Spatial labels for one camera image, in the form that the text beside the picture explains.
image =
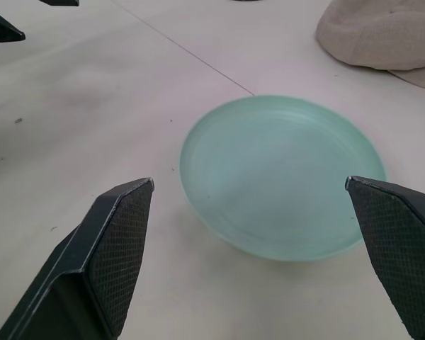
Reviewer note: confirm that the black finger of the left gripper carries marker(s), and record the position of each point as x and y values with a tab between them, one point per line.
62	2
0	30

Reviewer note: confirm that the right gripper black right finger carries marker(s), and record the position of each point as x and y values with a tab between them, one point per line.
400	248

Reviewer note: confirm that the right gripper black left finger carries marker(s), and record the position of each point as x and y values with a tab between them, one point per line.
102	255

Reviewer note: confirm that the pale green round plate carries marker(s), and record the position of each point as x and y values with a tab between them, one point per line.
280	177

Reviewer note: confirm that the beige fabric cap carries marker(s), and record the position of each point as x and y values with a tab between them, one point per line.
382	32

